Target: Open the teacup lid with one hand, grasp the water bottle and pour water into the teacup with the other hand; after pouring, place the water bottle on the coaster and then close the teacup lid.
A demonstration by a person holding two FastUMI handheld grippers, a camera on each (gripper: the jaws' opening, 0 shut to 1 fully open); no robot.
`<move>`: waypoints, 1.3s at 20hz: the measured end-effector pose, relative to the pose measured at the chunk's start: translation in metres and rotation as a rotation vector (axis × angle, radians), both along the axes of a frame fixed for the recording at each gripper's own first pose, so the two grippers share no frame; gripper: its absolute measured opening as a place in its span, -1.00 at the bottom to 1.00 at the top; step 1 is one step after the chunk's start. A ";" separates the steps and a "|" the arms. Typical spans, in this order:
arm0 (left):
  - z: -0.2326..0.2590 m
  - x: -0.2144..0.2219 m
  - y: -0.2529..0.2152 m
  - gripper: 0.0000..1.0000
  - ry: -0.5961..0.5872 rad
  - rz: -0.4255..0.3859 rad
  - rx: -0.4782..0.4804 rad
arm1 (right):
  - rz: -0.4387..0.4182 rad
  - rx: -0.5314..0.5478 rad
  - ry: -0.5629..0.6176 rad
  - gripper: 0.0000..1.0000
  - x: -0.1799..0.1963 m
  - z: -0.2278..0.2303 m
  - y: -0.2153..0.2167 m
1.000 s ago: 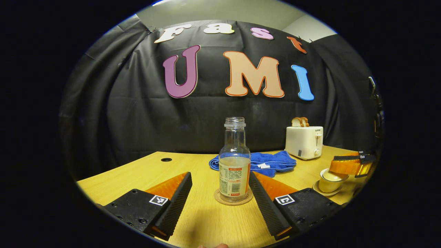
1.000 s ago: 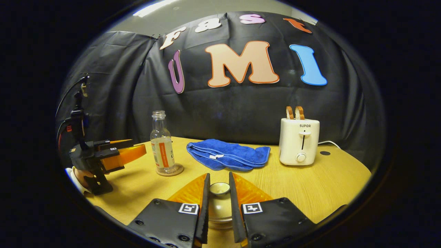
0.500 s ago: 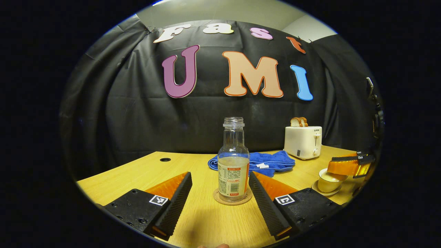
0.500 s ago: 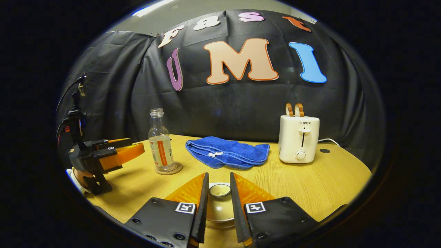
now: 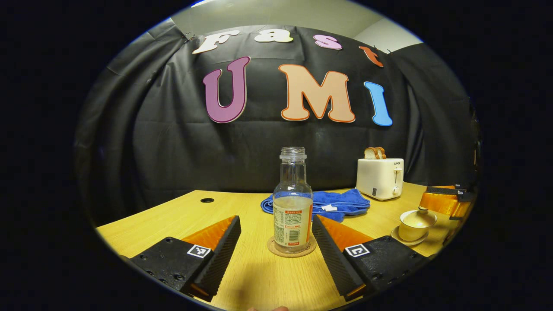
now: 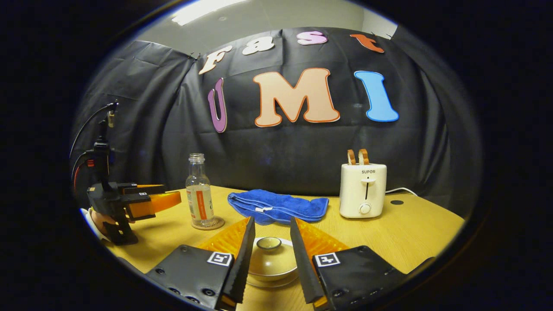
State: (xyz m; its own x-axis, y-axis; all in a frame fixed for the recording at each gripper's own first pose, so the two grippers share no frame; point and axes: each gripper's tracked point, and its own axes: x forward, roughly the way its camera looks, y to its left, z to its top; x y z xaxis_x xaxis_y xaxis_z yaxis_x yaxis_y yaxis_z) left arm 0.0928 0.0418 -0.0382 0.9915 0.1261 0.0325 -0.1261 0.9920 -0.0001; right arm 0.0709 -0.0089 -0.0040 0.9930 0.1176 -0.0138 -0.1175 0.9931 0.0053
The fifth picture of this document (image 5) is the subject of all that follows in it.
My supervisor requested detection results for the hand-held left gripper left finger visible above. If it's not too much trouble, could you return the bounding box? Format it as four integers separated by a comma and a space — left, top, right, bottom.
130, 215, 242, 303

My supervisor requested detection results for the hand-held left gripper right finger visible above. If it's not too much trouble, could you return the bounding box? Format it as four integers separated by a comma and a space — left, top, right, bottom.
311, 215, 428, 302

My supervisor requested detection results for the cream teacup lid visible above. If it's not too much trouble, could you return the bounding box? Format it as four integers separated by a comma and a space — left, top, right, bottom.
402, 206, 437, 228

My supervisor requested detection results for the cream ceramic teacup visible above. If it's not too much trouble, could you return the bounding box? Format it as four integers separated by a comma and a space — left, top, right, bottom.
398, 209, 438, 242

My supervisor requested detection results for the round cork coaster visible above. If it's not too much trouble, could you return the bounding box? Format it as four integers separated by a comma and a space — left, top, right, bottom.
267, 235, 317, 258

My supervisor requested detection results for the clear plastic water bottle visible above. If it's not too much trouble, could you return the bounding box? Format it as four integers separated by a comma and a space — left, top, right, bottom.
273, 147, 313, 254

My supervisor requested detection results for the blue folded towel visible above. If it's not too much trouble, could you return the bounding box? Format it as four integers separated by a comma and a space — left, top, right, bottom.
261, 188, 371, 223

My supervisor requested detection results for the cream toaster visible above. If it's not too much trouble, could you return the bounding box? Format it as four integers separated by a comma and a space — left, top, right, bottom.
356, 158, 405, 201

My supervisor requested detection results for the cream ceramic saucer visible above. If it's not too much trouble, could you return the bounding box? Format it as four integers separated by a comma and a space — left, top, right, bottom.
391, 225, 429, 247

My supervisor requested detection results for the black backdrop cloth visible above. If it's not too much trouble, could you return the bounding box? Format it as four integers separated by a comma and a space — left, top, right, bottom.
74, 24, 481, 225

